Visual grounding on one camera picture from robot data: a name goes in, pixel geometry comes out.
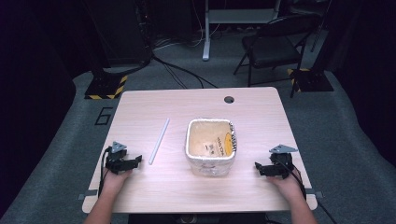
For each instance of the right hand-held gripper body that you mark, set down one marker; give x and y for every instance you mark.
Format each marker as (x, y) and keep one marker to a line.
(281, 161)

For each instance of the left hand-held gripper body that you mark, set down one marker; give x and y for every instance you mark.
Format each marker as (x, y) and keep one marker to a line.
(116, 155)

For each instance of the white straw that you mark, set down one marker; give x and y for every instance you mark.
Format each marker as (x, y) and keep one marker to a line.
(159, 141)

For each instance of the clear plastic container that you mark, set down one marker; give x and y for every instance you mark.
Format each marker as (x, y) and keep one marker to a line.
(211, 146)

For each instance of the person's left hand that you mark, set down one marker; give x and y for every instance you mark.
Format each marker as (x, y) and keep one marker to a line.
(114, 182)

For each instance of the person's right hand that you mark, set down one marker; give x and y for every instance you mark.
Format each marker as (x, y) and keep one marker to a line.
(288, 186)

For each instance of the grey tape strip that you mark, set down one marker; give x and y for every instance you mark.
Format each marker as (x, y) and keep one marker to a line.
(313, 193)
(87, 194)

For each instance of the black stand base striped edge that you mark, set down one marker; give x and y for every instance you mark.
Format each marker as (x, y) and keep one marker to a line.
(311, 81)
(106, 85)

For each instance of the black folding chair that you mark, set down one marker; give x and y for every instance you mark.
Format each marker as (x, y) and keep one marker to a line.
(274, 51)

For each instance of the black cabinet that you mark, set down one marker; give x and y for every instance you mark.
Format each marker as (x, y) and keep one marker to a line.
(120, 31)

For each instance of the white desk frame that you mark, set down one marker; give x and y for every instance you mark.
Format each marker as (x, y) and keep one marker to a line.
(218, 18)

